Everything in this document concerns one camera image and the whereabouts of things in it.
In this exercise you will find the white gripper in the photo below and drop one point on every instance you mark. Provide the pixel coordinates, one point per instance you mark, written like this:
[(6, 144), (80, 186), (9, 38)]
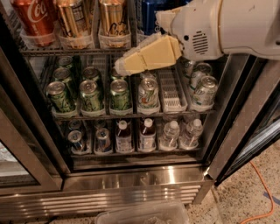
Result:
[(196, 27)]

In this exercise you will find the gold orange soda can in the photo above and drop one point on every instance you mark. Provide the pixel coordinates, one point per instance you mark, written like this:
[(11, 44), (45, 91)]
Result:
[(114, 21)]

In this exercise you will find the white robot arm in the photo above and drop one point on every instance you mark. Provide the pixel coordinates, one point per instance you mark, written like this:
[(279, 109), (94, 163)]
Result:
[(249, 26)]

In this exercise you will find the blue Pepsi can left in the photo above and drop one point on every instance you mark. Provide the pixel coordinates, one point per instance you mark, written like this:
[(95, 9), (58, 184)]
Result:
[(146, 15)]

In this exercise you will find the white 7up can right middle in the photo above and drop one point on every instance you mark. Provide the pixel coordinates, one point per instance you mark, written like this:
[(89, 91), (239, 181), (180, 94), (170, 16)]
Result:
[(201, 69)]

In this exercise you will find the empty white shelf tray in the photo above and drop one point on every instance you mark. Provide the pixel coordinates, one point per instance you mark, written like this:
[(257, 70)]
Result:
[(172, 96)]

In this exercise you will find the white diet 7up can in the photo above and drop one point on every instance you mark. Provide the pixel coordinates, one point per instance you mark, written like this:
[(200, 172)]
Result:
[(148, 93)]

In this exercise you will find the green can second row right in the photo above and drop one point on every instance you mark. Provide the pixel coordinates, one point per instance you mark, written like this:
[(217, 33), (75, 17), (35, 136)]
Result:
[(116, 76)]

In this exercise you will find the green can second row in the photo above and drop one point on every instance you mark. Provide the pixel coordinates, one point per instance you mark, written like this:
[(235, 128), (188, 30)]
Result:
[(64, 75), (93, 74), (116, 76)]

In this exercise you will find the white 7up can right front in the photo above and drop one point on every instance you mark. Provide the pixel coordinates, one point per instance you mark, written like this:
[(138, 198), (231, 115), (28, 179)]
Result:
[(205, 91)]

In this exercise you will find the green can front right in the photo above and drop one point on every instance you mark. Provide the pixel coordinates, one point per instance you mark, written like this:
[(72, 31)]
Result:
[(120, 95)]

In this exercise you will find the green can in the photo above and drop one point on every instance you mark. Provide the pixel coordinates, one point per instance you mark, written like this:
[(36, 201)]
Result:
[(120, 95), (59, 96), (91, 96)]

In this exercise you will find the green can second row middle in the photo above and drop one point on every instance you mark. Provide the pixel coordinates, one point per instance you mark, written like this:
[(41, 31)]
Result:
[(93, 74)]

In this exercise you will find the gold soda can left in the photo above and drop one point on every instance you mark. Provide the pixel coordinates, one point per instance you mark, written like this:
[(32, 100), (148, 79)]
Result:
[(74, 18)]

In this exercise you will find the green can front middle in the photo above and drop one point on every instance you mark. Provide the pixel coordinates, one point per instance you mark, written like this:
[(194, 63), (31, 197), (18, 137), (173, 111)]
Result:
[(91, 96)]

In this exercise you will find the green can second row left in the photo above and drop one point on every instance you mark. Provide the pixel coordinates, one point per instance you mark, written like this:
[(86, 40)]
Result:
[(64, 75)]

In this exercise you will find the green can front left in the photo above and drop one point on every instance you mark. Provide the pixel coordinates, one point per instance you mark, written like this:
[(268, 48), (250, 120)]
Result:
[(59, 96)]

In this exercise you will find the silver blue can right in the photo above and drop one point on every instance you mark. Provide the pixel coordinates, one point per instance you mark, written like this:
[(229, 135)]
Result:
[(103, 141)]

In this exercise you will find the silver blue can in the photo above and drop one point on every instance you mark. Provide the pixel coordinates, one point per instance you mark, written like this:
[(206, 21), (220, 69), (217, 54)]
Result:
[(75, 138), (103, 141)]

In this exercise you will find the red Coca-Cola can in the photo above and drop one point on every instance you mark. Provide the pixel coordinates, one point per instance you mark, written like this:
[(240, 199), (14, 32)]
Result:
[(36, 20)]

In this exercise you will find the stainless steel fridge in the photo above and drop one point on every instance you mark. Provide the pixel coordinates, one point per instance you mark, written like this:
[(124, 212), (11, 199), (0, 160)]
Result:
[(43, 175)]

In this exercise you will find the silver blue can left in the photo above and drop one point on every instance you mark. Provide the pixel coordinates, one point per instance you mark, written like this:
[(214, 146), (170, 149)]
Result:
[(75, 138)]

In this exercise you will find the clear water bottle left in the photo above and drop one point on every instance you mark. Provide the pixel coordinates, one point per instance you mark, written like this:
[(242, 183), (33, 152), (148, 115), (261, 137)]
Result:
[(169, 137)]

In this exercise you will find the clear water bottle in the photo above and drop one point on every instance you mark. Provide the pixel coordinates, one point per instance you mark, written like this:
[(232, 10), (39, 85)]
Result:
[(169, 137), (190, 135)]

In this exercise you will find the brown tea bottle right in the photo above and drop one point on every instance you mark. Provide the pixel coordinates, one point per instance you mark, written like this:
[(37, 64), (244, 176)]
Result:
[(147, 136)]

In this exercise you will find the brown tea bottle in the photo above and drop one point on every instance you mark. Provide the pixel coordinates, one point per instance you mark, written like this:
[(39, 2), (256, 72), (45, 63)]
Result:
[(147, 136), (123, 137)]

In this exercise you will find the brown tea bottle left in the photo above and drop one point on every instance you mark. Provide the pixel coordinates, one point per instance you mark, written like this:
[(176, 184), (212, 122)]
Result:
[(123, 137)]

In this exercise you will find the clear water bottle right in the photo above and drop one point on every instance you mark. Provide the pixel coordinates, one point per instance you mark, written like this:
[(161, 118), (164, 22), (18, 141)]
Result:
[(190, 135)]

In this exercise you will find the clear plastic bin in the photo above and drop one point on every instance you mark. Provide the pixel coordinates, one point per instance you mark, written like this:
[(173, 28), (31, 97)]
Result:
[(162, 212)]

